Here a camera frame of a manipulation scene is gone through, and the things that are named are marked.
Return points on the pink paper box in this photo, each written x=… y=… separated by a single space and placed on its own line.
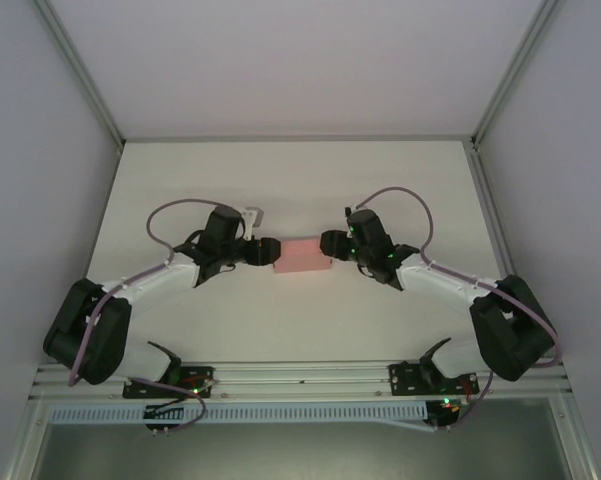
x=302 y=257

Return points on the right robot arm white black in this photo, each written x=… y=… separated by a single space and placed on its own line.
x=440 y=285

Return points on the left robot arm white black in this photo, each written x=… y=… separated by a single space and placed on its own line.
x=150 y=282

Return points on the black electronics board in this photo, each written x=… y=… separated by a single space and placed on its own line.
x=162 y=414
x=442 y=412

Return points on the aluminium frame crossbar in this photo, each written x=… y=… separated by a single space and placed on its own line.
x=300 y=138

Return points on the aluminium mounting rail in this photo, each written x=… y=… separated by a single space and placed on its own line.
x=300 y=375

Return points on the aluminium table side rail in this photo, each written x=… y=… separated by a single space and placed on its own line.
x=489 y=200

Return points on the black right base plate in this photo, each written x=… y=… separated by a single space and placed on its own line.
x=402 y=380

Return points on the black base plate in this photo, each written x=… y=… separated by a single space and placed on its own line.
x=132 y=390
x=402 y=380

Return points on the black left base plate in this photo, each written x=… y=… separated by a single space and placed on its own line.
x=132 y=390

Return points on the aluminium frame post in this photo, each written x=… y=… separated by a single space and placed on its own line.
x=80 y=65
x=27 y=440
x=575 y=440
x=519 y=65

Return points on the aluminium lower frame post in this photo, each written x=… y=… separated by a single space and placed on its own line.
x=27 y=440
x=575 y=440

